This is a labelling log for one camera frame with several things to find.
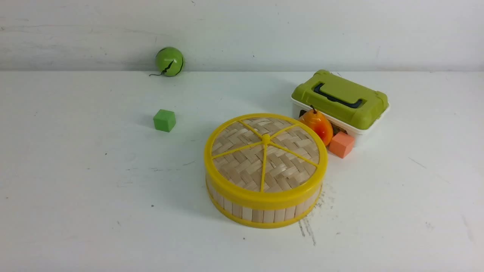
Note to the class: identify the yellow woven steamer lid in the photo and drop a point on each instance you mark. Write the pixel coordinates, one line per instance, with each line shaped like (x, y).
(265, 162)

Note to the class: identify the yellow bamboo steamer basket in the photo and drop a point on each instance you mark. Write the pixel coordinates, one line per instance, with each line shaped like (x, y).
(265, 219)

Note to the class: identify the orange toy pear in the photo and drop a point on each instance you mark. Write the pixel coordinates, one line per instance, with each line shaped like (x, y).
(317, 122)

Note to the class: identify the green cube block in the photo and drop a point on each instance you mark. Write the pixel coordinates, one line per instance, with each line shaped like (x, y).
(164, 120)

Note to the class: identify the orange cube block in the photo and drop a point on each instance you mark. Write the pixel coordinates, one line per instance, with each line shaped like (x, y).
(341, 144)

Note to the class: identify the green toy ball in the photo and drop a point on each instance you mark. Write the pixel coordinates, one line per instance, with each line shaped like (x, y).
(169, 61)

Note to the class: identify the green lidded white box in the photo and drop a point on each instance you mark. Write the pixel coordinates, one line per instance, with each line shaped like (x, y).
(352, 108)

